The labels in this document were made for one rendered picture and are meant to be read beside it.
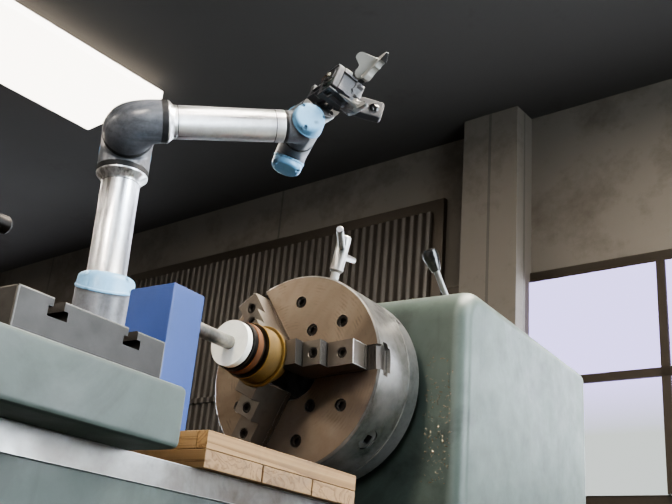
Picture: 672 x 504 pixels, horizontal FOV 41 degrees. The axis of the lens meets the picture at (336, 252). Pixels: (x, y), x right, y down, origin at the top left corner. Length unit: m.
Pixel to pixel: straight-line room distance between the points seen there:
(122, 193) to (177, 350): 0.93
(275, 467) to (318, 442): 0.29
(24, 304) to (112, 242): 1.21
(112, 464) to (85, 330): 0.14
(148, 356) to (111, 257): 1.11
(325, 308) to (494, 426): 0.35
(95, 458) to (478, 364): 0.77
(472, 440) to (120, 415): 0.75
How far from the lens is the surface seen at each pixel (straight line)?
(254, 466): 1.04
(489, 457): 1.50
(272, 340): 1.31
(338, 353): 1.33
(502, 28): 4.02
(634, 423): 3.87
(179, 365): 1.16
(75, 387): 0.79
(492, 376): 1.54
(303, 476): 1.12
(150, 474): 0.94
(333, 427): 1.35
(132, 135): 1.99
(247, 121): 2.02
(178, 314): 1.16
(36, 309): 0.81
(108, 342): 0.86
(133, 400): 0.83
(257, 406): 1.36
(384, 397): 1.35
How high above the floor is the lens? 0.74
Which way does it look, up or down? 22 degrees up
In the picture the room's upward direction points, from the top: 5 degrees clockwise
